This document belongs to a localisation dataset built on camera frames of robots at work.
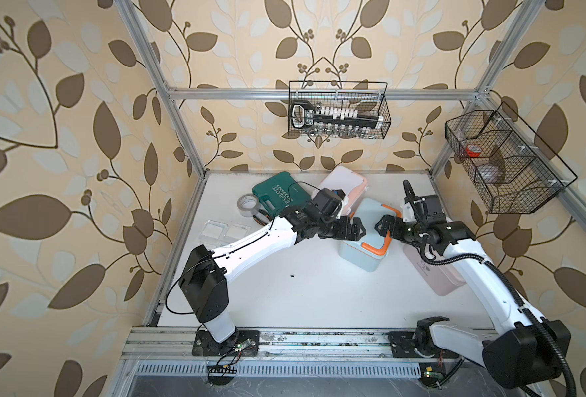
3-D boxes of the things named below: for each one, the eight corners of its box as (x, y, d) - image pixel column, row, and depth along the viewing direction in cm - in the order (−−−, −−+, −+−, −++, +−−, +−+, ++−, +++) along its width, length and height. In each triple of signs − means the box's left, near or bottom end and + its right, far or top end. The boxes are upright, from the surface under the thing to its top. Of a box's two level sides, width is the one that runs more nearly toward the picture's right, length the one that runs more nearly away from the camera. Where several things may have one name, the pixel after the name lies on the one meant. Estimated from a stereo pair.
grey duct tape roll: (236, 217, 107) (234, 212, 104) (240, 198, 114) (238, 193, 111) (257, 217, 107) (256, 212, 104) (260, 198, 114) (259, 193, 111)
